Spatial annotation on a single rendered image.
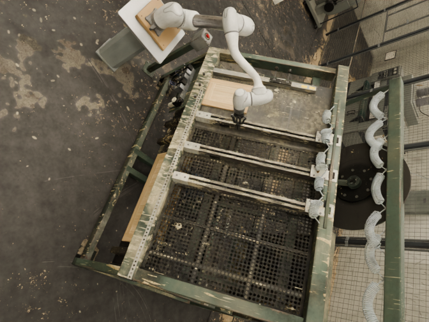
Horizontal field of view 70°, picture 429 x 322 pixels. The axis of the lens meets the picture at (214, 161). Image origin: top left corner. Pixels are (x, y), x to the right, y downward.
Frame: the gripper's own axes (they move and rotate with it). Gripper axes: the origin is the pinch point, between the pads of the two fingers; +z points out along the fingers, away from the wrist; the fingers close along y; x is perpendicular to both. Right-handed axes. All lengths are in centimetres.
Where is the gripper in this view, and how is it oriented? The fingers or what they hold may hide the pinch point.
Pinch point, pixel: (238, 125)
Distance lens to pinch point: 255.0
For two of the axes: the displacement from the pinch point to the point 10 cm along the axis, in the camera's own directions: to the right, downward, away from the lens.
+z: 0.3, 4.8, 8.8
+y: 9.6, 2.3, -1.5
